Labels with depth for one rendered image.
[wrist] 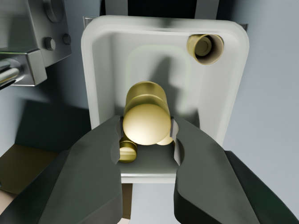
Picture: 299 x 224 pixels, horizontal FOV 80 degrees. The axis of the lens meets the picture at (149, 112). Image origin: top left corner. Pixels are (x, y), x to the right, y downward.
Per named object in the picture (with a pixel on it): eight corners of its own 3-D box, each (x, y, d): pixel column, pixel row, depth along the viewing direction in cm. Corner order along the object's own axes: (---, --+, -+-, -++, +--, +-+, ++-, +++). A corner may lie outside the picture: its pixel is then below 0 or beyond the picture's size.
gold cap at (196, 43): (209, 70, 22) (200, 62, 26) (230, 45, 21) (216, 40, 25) (187, 54, 21) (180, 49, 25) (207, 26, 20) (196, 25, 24)
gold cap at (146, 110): (164, 117, 17) (171, 146, 13) (127, 117, 17) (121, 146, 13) (167, 81, 15) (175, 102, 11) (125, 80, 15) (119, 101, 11)
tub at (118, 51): (223, 20, 25) (258, 22, 17) (197, 148, 35) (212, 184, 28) (97, 14, 24) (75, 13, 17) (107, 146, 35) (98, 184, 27)
